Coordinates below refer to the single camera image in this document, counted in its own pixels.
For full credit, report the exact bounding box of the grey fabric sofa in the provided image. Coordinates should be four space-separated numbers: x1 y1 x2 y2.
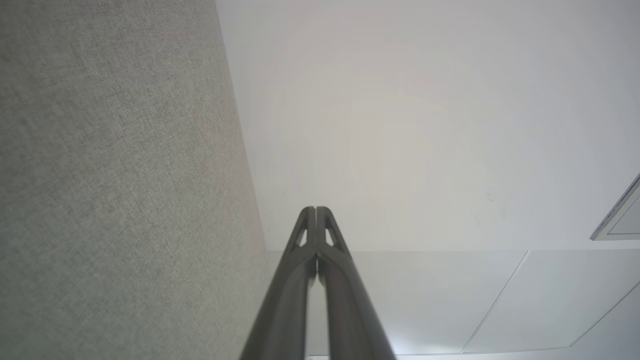
0 0 281 360

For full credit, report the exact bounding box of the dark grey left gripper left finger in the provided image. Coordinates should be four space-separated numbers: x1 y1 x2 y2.
240 206 317 360

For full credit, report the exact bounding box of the white framed panel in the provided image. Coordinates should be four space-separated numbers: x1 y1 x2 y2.
590 172 640 242

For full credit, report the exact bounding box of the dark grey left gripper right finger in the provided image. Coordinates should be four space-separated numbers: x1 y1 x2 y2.
316 206 398 360

